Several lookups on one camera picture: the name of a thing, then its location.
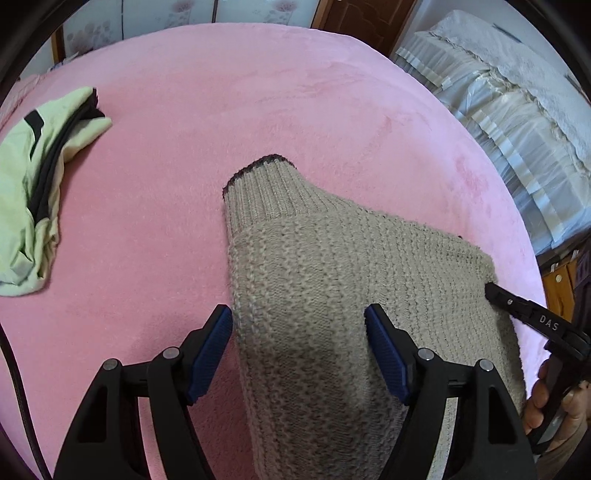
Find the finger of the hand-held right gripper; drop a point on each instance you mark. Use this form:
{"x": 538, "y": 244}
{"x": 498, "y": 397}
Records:
{"x": 526, "y": 307}

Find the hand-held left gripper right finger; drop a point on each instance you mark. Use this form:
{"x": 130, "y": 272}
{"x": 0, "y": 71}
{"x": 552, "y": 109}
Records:
{"x": 388, "y": 355}

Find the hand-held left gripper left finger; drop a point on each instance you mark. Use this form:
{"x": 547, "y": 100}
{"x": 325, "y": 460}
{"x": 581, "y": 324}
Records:
{"x": 210, "y": 355}

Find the beige knit sweater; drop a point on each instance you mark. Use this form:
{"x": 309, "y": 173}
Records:
{"x": 323, "y": 277}

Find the person's right hand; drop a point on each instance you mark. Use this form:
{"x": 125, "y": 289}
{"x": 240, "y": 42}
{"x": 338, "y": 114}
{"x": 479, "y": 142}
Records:
{"x": 535, "y": 397}

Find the wooden cabinet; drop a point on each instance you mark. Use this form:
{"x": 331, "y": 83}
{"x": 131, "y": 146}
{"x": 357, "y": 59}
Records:
{"x": 556, "y": 295}

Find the pink plush blanket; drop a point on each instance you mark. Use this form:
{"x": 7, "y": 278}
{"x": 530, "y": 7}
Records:
{"x": 231, "y": 115}

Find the light green garment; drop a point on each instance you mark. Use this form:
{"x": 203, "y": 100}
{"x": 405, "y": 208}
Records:
{"x": 18, "y": 184}

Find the brown wooden door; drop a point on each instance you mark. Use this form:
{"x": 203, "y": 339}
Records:
{"x": 360, "y": 18}

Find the floral sliding door wardrobe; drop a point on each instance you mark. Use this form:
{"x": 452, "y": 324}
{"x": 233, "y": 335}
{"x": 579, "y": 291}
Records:
{"x": 152, "y": 18}

